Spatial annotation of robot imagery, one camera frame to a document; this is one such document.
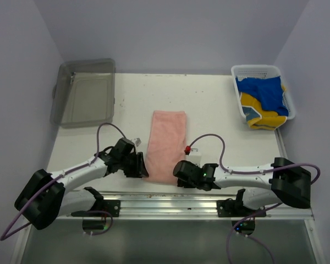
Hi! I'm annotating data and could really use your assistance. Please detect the yellow towel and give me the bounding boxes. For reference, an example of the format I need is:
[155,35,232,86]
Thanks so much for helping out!
[240,92,287,130]

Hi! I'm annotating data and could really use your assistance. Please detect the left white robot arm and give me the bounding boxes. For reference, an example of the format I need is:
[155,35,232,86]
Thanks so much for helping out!
[14,137,149,230]

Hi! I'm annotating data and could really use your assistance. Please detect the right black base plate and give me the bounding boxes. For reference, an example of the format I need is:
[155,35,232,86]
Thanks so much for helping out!
[216,189,266,217]

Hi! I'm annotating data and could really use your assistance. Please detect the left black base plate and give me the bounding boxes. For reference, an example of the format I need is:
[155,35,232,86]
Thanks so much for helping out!
[71,200,121,217]

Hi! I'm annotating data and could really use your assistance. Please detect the blue towel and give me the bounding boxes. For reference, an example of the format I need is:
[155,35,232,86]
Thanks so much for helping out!
[235,76,289,116]

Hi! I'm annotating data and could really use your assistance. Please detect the pink towel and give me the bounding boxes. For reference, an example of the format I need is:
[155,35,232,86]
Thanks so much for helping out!
[145,111,187,185]

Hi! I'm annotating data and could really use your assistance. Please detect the white plastic basket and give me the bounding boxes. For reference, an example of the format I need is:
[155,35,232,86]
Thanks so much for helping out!
[231,64,296,123]

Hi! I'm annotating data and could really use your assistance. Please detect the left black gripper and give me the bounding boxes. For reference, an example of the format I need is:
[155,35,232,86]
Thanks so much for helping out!
[119,151,148,177]

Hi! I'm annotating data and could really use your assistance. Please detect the aluminium mounting rail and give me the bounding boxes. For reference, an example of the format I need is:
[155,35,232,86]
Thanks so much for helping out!
[24,175,315,221]

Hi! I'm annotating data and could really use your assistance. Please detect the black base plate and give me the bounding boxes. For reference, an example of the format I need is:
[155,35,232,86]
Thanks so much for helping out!
[216,189,266,217]
[71,200,121,217]

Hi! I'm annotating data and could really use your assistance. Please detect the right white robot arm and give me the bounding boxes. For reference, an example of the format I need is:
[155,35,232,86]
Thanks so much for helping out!
[173,157,311,216]

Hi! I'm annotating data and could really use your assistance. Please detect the grey transparent plastic bin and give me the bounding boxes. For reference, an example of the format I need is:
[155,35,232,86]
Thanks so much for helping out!
[50,58,116,129]

